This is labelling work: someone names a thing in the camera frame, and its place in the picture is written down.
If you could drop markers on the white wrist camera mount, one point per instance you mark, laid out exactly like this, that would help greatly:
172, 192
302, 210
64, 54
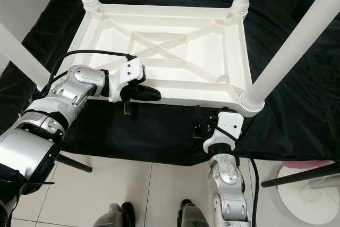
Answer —
231, 123
130, 73

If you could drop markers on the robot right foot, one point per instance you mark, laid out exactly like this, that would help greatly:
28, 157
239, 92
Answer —
194, 217

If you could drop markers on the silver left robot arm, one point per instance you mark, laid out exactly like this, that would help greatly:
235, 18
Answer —
26, 152

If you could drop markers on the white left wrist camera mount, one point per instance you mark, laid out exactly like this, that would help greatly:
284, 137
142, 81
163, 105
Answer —
130, 73

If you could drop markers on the black cloth table cover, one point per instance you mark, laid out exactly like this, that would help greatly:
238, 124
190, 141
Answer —
154, 136

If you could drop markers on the white plastic table top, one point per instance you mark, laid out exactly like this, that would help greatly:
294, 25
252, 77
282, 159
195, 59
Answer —
196, 51

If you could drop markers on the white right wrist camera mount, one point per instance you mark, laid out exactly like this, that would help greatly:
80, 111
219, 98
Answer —
231, 123

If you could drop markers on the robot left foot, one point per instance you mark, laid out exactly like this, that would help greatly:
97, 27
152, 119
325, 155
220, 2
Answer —
111, 217

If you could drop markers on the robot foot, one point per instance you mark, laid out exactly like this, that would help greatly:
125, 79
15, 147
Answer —
194, 217
111, 217

